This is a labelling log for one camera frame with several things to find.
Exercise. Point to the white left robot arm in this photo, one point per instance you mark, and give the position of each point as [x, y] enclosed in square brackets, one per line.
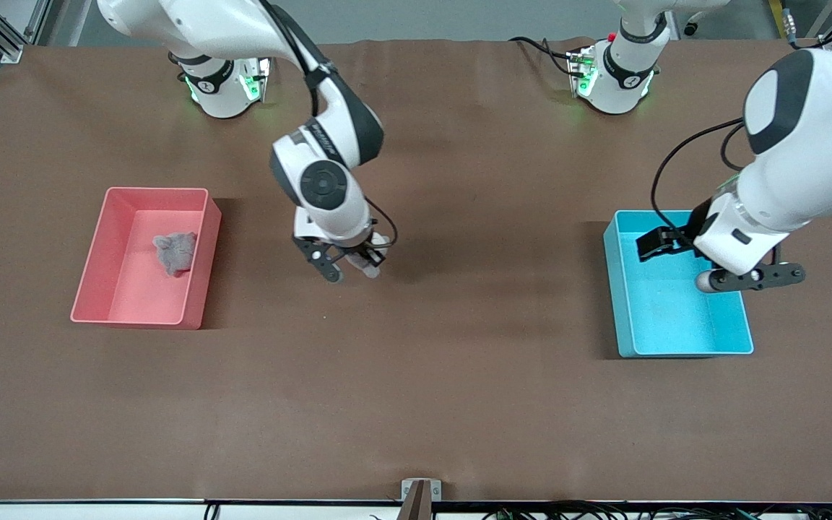
[806, 166]

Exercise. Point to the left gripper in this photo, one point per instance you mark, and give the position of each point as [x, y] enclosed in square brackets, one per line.
[692, 230]

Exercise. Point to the black caster wheel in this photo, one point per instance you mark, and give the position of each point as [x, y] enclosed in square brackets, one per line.
[690, 29]

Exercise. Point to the grey metal bracket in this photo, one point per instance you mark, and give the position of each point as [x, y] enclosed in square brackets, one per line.
[407, 491]

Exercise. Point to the large table cover sheet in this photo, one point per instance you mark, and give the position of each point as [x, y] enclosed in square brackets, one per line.
[416, 347]

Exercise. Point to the brown post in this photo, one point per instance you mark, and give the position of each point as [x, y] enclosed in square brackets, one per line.
[416, 507]

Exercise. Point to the blue plastic box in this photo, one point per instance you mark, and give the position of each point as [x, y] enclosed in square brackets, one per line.
[669, 318]

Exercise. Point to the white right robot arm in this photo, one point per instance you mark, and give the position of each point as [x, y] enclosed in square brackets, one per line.
[344, 217]

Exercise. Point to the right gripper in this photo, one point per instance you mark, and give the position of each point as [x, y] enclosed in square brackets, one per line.
[357, 252]

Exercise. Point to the pink plastic box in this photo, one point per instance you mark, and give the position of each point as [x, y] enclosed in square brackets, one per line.
[141, 296]

